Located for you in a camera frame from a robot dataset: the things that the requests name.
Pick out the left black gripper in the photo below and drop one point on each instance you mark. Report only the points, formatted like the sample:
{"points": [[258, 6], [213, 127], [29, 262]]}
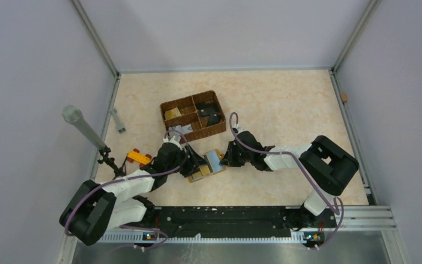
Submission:
{"points": [[194, 161]]}

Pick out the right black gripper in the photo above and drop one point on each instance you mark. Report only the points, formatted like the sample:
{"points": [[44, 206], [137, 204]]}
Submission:
{"points": [[229, 159]]}

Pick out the orange leather card holder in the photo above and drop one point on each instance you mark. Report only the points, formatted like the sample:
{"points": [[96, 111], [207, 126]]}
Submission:
{"points": [[213, 158]]}

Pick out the brown wicker divided basket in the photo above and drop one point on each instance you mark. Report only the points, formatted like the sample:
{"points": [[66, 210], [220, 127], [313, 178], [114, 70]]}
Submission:
{"points": [[187, 107]]}

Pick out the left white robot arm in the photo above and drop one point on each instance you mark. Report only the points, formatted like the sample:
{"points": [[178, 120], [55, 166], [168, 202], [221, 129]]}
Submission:
{"points": [[97, 207]]}

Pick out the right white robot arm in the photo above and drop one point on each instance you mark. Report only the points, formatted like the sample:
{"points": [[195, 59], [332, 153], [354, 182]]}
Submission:
{"points": [[327, 167]]}

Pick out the grey card in front compartment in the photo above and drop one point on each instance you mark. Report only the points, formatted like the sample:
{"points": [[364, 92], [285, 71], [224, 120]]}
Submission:
{"points": [[184, 129]]}

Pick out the black card in basket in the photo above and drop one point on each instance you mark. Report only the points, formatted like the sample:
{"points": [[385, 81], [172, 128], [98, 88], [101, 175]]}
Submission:
{"points": [[209, 112]]}

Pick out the black microphone tripod stand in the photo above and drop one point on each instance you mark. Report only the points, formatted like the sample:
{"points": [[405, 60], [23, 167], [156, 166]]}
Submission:
{"points": [[110, 161]]}

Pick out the grey plastic tool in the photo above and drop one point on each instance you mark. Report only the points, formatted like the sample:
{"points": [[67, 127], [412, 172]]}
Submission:
{"points": [[119, 125]]}

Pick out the small wooden block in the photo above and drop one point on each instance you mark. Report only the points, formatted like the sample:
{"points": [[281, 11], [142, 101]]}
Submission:
{"points": [[343, 97]]}

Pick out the silver microphone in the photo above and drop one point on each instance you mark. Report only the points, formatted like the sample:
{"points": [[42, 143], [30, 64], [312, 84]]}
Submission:
{"points": [[73, 116]]}

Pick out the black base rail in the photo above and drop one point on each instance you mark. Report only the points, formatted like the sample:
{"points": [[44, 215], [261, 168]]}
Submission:
{"points": [[235, 221]]}

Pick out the white perforated cable tray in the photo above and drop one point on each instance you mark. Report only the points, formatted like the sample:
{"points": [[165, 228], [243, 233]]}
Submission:
{"points": [[140, 238]]}

